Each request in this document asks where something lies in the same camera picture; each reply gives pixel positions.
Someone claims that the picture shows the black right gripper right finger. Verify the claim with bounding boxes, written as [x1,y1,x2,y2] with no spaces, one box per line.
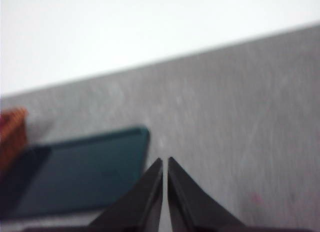
[166,156,320,232]

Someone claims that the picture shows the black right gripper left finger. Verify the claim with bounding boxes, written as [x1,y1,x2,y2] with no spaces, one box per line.
[24,158,164,232]

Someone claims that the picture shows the dark teal rectangular tray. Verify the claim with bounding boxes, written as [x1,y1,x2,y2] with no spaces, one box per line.
[0,126,151,219]

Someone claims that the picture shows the brown wicker basket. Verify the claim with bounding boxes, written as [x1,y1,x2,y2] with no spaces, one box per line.
[0,106,29,173]

